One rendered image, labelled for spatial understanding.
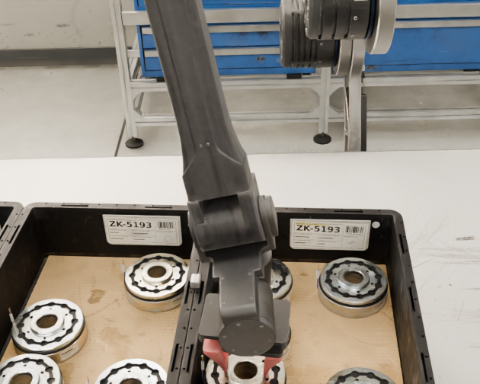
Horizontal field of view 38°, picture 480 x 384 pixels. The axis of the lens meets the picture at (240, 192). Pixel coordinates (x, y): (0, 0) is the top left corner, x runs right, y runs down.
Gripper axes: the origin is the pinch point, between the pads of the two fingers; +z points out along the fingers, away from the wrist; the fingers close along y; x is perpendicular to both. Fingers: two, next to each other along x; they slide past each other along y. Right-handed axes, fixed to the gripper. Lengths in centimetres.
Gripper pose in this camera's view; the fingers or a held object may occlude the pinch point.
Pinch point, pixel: (245, 365)
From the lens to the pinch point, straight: 89.3
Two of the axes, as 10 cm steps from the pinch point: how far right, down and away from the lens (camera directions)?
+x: 1.3, -6.2, 7.7
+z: 0.1, 7.8, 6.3
